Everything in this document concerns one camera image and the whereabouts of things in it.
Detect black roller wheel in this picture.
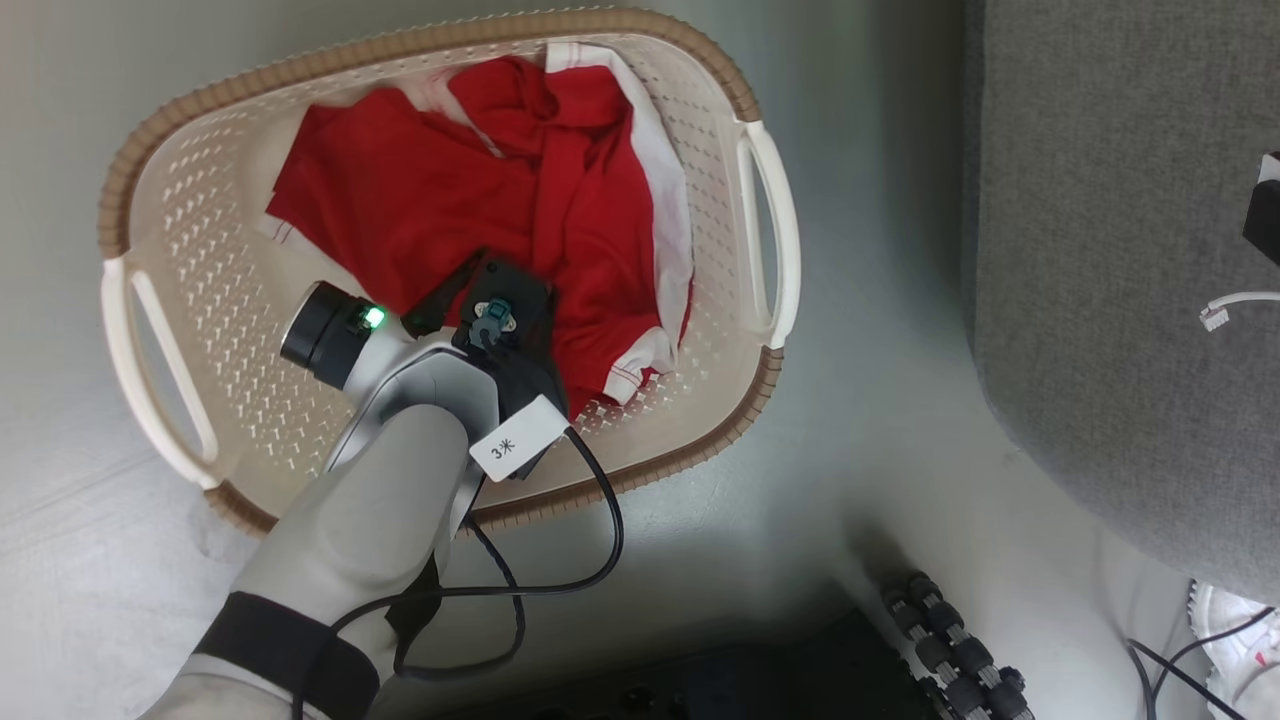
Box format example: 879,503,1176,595
880,570,1036,720

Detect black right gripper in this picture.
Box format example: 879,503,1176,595
1243,150,1280,269

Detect white sneaker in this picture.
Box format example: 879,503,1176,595
1188,578,1280,720

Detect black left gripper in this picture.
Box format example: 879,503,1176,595
400,250,571,433

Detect black arm strap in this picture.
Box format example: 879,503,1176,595
193,590,381,719

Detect grey fabric sofa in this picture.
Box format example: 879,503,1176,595
965,0,1280,606

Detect white paper cable tag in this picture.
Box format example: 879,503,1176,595
468,395,571,483

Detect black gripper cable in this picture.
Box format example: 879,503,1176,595
290,428,626,720

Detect cream perforated laundry basket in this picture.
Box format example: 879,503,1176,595
97,8,803,536

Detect white garment with red trim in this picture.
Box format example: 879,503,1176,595
255,42,696,406

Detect thin black floor cable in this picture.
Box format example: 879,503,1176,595
1128,605,1280,720

